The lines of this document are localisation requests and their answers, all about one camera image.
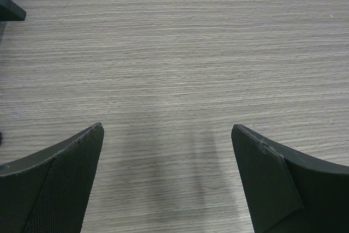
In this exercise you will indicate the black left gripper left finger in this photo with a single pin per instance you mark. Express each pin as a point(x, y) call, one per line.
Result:
point(48, 191)

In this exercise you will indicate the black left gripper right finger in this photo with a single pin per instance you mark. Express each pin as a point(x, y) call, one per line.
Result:
point(287, 190)

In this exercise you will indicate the black whiteboard stand foot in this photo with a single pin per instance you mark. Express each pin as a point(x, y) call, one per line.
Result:
point(10, 11)

